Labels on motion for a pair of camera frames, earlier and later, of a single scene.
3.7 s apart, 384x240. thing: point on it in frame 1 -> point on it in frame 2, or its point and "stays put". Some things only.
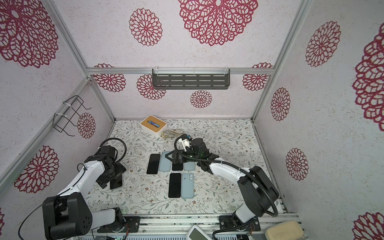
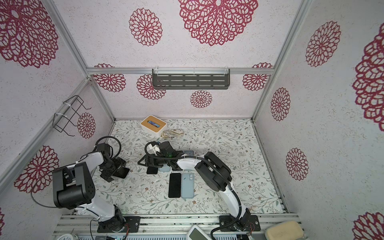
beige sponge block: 288,230 stays put
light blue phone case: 187,185 stays put
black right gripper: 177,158 -> 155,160
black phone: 116,183 -> 122,172
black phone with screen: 174,185 stays put
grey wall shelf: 211,78 stays put
